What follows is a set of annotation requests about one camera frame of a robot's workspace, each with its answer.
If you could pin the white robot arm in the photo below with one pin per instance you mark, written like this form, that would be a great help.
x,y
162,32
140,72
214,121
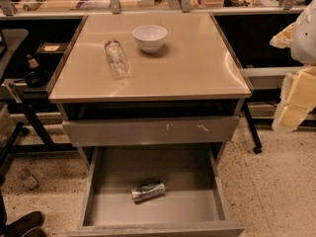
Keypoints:
x,y
303,42

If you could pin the closed grey top drawer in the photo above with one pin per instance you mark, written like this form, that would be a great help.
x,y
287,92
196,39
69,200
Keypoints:
x,y
148,131

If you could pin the clear plastic water bottle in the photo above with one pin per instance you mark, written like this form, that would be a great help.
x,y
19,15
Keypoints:
x,y
117,59

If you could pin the silver redbull can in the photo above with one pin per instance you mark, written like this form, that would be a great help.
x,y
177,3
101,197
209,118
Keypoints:
x,y
147,191

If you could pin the black round object under desk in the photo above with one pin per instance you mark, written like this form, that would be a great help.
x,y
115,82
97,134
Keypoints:
x,y
36,78

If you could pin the grey drawer cabinet with counter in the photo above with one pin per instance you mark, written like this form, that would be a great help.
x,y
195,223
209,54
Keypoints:
x,y
193,75

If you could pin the black desk at left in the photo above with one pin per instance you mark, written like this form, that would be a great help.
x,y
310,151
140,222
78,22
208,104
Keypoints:
x,y
13,39

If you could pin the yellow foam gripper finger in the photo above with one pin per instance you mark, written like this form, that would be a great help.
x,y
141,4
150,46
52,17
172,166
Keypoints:
x,y
297,99
283,38

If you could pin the open grey middle drawer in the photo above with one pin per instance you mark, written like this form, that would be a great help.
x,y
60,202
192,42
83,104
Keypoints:
x,y
193,205

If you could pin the white ceramic bowl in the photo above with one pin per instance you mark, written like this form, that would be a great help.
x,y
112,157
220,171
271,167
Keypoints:
x,y
149,38

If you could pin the crumpled plastic on floor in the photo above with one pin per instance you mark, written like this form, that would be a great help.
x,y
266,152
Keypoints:
x,y
28,179

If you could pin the black shoe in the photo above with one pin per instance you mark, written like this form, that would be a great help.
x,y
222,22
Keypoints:
x,y
26,226

